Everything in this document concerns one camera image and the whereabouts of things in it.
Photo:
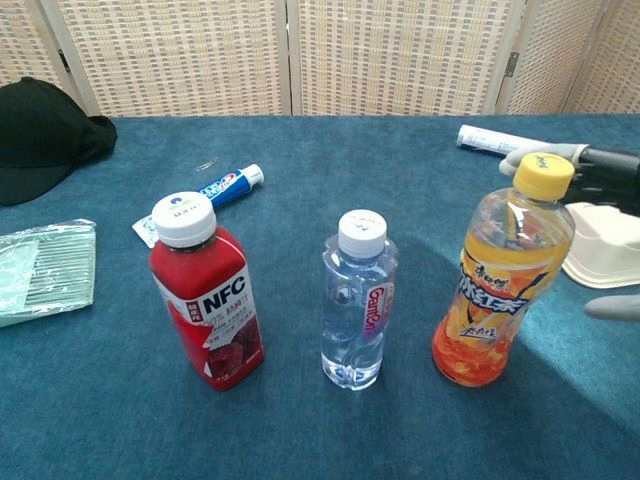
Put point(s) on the metal screen hinge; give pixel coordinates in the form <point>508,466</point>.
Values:
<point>511,62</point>
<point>61,56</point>

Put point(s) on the blue white toothpaste tube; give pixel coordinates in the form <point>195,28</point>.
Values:
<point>231,182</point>

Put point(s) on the red NFC juice bottle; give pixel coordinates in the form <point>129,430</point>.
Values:
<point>210,280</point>

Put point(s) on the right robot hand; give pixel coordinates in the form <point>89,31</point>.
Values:
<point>610,175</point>

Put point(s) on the woven folding screen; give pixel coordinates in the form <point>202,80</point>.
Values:
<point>200,55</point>

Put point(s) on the black baseball cap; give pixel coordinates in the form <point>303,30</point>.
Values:
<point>45,140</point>

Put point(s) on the beige takeaway food box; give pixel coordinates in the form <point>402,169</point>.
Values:
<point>610,250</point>

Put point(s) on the green plastic-wrapped pack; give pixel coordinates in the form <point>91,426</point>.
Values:
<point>50,270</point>

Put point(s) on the clear water bottle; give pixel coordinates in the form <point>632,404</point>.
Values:
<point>350,310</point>

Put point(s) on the white printed roll tube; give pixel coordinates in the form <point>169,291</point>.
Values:
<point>490,137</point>

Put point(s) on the orange iced tea bottle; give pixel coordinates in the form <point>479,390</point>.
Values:
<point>500,280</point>

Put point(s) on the teal table cloth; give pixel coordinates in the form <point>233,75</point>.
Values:
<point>320,425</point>

